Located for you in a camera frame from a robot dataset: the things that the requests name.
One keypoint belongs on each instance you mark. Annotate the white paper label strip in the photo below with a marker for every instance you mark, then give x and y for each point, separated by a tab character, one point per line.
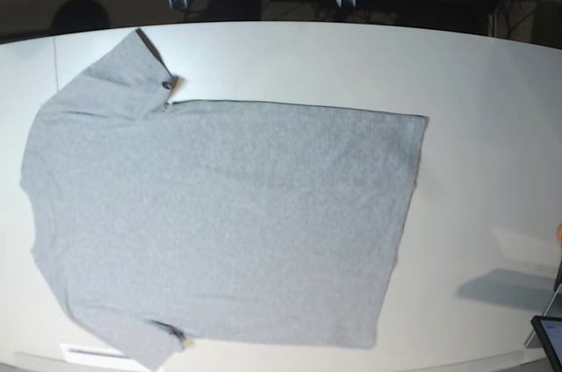
99	357

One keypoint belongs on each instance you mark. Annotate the grey T-shirt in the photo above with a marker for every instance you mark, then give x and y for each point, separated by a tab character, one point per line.
158	222

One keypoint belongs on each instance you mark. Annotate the tablet with stand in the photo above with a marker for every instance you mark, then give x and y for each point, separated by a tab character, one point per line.
546	333

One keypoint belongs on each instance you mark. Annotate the orange object at edge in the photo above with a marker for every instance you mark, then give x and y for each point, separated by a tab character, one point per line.
559	233

